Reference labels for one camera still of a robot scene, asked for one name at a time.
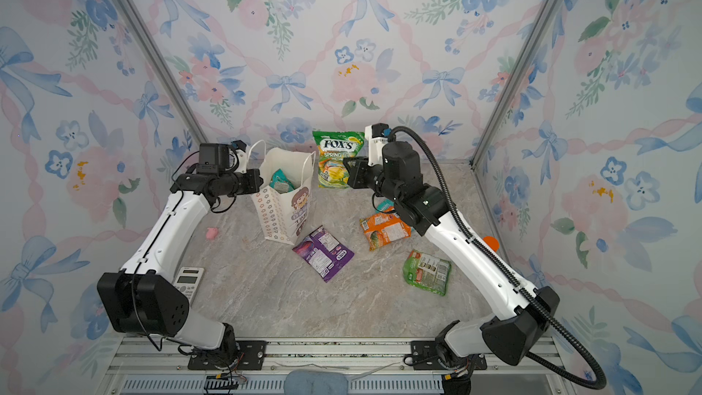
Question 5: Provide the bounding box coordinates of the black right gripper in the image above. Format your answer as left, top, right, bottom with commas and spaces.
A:
346, 154, 405, 207

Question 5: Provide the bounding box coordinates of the green Fox's spring tea packet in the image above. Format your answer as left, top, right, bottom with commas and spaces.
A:
313, 131, 365, 188

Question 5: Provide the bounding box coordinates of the red green Fox's candy packet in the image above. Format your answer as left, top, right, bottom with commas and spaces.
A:
269, 169, 296, 194

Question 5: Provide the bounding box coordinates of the white printed paper bag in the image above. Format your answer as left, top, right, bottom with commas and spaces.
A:
247, 141, 316, 245

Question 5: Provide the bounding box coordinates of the purple Fox's candy packet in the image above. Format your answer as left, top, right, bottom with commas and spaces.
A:
292, 226, 355, 283

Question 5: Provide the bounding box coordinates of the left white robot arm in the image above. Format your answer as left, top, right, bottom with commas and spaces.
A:
97, 168, 263, 369

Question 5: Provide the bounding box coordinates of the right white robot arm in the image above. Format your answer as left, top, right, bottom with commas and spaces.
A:
344, 141, 559, 366

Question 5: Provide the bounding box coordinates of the teal snack packet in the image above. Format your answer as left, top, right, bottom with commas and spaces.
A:
376, 199, 394, 213

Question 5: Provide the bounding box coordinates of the pink small toy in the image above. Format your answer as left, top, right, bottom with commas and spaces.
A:
206, 227, 219, 241

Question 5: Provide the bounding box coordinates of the orange Fox's candy packet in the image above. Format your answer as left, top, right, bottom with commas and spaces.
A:
360, 212, 412, 252

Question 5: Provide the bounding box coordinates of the white calculator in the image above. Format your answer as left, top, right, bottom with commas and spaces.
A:
172, 267, 206, 304

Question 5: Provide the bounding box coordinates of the green snack packet label side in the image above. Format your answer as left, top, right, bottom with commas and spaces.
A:
402, 251, 452, 296

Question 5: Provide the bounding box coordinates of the orange bottle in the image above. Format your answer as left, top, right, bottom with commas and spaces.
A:
483, 236, 500, 252

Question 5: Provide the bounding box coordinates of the blue grey cloth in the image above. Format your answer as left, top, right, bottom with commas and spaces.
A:
283, 370, 349, 395

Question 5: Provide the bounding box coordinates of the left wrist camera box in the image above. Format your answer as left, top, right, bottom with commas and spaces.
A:
197, 140, 247, 176

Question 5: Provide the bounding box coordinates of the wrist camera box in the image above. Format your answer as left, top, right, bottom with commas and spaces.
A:
364, 123, 390, 166
197, 140, 247, 176

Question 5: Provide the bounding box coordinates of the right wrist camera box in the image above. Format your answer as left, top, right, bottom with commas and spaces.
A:
364, 123, 390, 166

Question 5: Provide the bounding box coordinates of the black corrugated cable conduit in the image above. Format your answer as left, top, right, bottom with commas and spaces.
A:
388, 125, 608, 391

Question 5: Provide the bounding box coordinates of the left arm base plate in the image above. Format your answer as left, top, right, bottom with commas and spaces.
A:
188, 340, 268, 371

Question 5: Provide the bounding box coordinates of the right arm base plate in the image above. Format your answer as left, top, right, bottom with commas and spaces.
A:
403, 340, 487, 372

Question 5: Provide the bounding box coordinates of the aluminium frame corner post left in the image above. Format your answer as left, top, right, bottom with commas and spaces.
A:
113, 0, 208, 144

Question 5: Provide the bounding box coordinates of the aluminium frame corner post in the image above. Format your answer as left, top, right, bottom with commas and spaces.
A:
113, 0, 208, 144
470, 0, 562, 171

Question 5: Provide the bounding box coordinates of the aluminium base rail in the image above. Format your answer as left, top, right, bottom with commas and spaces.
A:
98, 336, 571, 395

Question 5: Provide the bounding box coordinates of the aluminium frame corner post right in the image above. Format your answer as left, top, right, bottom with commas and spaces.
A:
470, 0, 562, 171

